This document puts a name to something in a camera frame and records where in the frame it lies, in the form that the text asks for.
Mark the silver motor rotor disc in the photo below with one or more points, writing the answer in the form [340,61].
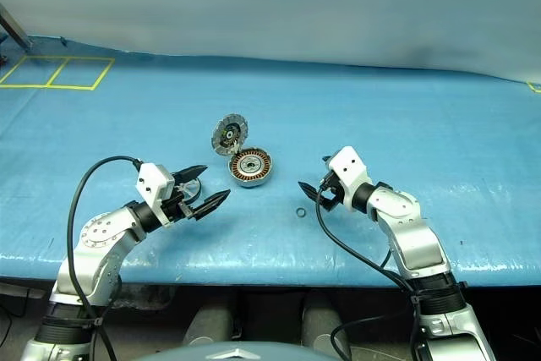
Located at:
[229,135]

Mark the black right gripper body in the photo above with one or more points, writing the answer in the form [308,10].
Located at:
[331,192]

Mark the grey metal bar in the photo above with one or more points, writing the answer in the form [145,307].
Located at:
[14,27]

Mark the blue-grey dome with silver emblem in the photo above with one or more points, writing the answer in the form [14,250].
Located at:
[236,352]

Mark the blue table cover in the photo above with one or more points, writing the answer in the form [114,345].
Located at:
[380,124]

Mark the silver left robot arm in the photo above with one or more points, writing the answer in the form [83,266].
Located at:
[97,234]

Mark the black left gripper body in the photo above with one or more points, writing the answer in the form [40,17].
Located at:
[177,211]

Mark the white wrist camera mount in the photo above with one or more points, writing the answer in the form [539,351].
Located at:
[153,181]
[348,171]

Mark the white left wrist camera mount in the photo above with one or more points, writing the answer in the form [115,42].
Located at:
[153,181]

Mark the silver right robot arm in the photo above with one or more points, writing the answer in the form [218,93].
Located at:
[418,242]

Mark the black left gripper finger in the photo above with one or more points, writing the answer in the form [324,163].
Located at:
[190,174]
[209,205]

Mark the motor stator with copper windings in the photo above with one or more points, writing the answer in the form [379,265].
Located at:
[251,171]

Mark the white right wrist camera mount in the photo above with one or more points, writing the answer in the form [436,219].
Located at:
[348,171]

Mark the small black clip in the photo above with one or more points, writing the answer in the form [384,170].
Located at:
[63,41]

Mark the grey rounded shape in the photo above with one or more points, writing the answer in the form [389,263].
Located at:
[209,323]
[323,325]

